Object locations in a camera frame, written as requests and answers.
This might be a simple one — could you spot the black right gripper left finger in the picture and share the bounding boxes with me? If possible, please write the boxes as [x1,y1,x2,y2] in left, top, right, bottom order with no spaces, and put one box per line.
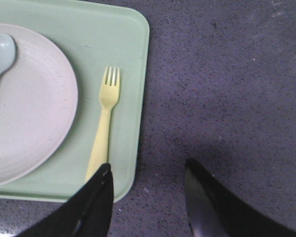
[18,163,113,237]

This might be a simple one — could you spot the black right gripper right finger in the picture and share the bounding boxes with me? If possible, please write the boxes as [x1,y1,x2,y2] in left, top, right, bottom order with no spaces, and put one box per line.
[184,158,296,237]

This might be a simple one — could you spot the yellow plastic fork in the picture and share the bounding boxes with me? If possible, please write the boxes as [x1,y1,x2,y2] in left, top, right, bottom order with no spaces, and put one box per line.
[85,67,120,182]

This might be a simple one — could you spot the white round plate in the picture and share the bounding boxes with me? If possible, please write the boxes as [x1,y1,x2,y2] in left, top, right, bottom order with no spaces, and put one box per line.
[0,24,78,185]

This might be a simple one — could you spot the light green plastic tray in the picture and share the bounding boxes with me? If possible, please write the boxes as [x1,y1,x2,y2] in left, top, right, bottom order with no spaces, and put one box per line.
[0,0,149,202]

